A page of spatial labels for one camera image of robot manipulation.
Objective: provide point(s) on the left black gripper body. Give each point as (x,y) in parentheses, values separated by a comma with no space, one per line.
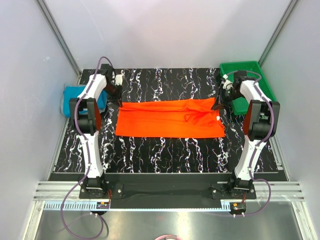
(113,91)

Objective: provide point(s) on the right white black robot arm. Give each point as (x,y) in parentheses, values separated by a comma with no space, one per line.
(260,124)

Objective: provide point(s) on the black marbled table mat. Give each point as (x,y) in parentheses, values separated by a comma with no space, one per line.
(121,154)

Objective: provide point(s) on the orange t shirt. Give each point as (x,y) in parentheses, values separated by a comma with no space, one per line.
(189,118)

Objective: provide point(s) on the right orange black connector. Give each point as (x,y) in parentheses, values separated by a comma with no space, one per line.
(238,206)

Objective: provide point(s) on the orange black connector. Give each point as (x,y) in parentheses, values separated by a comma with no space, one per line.
(238,206)
(103,205)

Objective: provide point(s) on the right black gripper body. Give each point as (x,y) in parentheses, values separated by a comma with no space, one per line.
(226,97)

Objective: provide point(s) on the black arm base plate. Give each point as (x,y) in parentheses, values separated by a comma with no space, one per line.
(218,186)

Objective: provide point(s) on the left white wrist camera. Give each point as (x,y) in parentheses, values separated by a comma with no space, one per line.
(118,80)

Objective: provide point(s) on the white slotted cable duct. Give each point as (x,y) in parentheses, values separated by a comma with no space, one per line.
(92,206)

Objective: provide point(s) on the folded teal t shirt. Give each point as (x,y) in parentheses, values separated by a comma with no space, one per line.
(71,92)

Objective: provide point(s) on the left orange black connector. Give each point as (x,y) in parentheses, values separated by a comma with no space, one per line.
(103,205)

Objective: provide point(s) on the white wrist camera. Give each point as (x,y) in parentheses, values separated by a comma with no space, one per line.
(227,85)
(118,80)

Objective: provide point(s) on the aluminium frame rail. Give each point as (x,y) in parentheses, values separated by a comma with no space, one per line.
(280,190)

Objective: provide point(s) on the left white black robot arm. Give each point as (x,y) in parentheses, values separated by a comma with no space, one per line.
(86,118)

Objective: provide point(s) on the green plastic tray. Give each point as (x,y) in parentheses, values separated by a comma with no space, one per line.
(240,105)

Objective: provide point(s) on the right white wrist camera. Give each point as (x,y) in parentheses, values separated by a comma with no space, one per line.
(227,85)

